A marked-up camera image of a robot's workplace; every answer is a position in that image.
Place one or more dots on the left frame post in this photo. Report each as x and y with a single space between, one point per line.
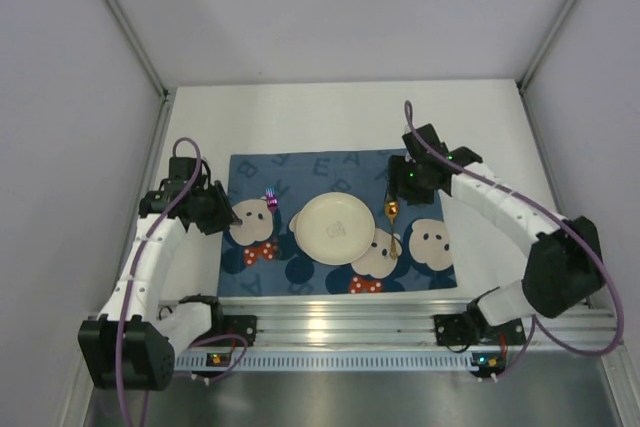
135 45

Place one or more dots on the iridescent purple fork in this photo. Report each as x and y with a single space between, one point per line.
273 208

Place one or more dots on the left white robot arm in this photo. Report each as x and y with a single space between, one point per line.
127 346

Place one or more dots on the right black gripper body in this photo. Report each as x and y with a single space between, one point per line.
396 179

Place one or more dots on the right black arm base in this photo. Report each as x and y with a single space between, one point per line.
459 331

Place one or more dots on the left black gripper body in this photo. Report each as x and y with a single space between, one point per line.
219 208

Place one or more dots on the aluminium rail frame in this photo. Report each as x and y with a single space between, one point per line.
355 315

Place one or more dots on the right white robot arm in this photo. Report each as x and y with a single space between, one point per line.
561 254

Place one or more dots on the perforated cable duct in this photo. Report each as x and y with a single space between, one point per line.
340 361

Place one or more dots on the gold spoon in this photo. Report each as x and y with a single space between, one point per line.
391 212

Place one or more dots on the right frame post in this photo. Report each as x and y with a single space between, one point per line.
552 33

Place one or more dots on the frame post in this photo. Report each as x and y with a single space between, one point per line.
552 33
135 45

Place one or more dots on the cream round plate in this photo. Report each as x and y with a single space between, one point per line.
334 228

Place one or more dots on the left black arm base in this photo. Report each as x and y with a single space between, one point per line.
204 315

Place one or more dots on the blue cartoon placemat cloth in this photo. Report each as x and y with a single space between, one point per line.
248 267

